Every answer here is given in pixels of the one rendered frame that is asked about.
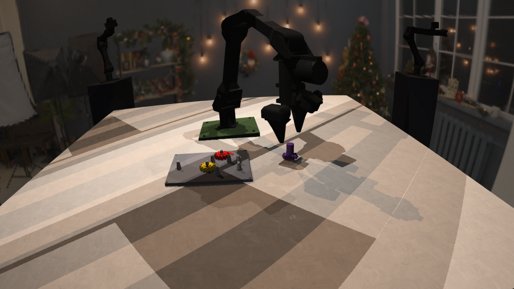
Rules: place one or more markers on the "yellow gear with black stripe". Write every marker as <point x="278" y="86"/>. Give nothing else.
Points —
<point x="210" y="167"/>

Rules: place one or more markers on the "dark purple gear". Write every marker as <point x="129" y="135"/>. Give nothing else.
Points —
<point x="290" y="155"/>

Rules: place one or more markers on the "red gear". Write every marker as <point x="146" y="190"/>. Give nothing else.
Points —
<point x="221" y="156"/>

